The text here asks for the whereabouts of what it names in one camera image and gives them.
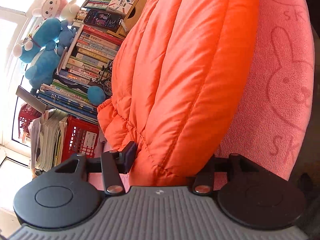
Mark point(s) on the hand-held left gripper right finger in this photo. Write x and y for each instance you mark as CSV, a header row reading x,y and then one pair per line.
x,y
203,181

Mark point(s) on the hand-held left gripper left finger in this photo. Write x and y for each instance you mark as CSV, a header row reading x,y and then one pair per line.
x,y
130,157

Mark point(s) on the orange puffer jacket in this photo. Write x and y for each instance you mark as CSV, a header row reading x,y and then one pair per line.
x,y
180,67

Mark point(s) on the large red plastic basket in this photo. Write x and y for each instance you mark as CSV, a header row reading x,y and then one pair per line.
x,y
80,140

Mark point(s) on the blue pompom ball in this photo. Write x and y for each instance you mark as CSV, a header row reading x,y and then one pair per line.
x,y
96,95

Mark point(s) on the miniature bicycle model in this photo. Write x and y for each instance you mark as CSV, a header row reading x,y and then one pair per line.
x,y
106,82

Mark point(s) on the stack of paper workbooks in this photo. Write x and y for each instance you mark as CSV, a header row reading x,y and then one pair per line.
x,y
47,142

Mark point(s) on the row of tall picture books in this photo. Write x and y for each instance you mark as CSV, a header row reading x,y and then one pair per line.
x,y
85,67

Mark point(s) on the small red plastic basket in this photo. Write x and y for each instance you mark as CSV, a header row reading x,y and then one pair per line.
x,y
28,117

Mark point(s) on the large blue plush toy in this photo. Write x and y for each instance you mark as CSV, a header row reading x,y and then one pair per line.
x,y
42,55

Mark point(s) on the small blue plush toy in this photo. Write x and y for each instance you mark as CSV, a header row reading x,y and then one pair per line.
x,y
65,36

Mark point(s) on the wooden drawer organizer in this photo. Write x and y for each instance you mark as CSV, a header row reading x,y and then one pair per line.
x,y
140,7

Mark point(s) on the white printed cardboard box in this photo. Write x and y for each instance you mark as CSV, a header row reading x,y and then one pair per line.
x,y
122,1

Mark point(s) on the row of thin green books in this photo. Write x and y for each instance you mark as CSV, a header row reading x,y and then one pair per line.
x,y
97,2

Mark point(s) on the white pink plush toy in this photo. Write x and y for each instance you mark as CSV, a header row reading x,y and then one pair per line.
x,y
52,6

